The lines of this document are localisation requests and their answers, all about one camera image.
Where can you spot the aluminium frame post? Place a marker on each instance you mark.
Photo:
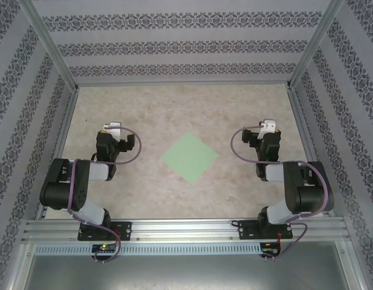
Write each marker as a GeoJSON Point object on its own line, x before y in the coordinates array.
{"type": "Point", "coordinates": [316, 45]}
{"type": "Point", "coordinates": [47, 45]}

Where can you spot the left aluminium side rail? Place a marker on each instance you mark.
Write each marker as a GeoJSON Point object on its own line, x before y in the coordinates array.
{"type": "Point", "coordinates": [60, 151]}

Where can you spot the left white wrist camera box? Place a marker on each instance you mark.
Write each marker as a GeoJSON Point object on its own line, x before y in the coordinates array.
{"type": "Point", "coordinates": [113, 124]}

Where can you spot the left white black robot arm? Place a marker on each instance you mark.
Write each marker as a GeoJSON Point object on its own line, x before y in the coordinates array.
{"type": "Point", "coordinates": [62, 187]}

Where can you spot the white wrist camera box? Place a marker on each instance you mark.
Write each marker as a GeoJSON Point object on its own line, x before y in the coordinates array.
{"type": "Point", "coordinates": [113, 124]}
{"type": "Point", "coordinates": [269, 125]}

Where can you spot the grey metal sheet panel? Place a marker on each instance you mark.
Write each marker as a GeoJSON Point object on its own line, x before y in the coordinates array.
{"type": "Point", "coordinates": [186, 272]}

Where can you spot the aluminium rear frame bar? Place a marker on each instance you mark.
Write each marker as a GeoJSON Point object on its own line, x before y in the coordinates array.
{"type": "Point", "coordinates": [183, 83]}

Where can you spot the small circuit board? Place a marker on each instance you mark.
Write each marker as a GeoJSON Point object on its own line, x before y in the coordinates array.
{"type": "Point", "coordinates": [103, 247]}
{"type": "Point", "coordinates": [269, 246]}

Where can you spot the right small circuit board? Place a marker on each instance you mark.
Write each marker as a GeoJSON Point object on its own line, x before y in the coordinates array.
{"type": "Point", "coordinates": [269, 246]}

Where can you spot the light green paper sheet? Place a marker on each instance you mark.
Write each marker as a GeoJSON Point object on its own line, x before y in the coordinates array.
{"type": "Point", "coordinates": [189, 157]}

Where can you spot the left small circuit board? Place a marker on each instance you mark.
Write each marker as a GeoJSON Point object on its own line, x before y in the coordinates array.
{"type": "Point", "coordinates": [103, 247]}

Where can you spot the right aluminium frame post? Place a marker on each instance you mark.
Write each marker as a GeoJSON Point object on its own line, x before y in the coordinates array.
{"type": "Point", "coordinates": [316, 45]}

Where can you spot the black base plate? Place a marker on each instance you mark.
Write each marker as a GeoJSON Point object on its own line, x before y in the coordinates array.
{"type": "Point", "coordinates": [125, 231]}
{"type": "Point", "coordinates": [246, 231]}

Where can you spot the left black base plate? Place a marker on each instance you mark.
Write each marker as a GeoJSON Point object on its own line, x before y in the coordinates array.
{"type": "Point", "coordinates": [125, 231]}

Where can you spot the aluminium mounting rail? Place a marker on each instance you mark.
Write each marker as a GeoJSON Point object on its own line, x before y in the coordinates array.
{"type": "Point", "coordinates": [186, 229]}

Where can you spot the left aluminium frame post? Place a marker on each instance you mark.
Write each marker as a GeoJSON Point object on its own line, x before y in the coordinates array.
{"type": "Point", "coordinates": [47, 45]}

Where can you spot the aluminium side rail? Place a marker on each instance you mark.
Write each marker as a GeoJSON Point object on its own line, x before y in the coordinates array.
{"type": "Point", "coordinates": [60, 151]}
{"type": "Point", "coordinates": [309, 151]}

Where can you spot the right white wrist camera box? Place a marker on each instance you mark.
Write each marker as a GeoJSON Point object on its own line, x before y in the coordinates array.
{"type": "Point", "coordinates": [269, 125]}

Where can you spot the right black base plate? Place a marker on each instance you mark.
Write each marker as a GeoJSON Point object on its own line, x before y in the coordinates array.
{"type": "Point", "coordinates": [246, 231]}

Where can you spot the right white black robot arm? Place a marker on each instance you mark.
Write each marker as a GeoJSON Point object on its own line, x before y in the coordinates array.
{"type": "Point", "coordinates": [310, 190]}

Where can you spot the right aluminium side rail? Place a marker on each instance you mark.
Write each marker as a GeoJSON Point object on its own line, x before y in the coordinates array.
{"type": "Point", "coordinates": [309, 151]}

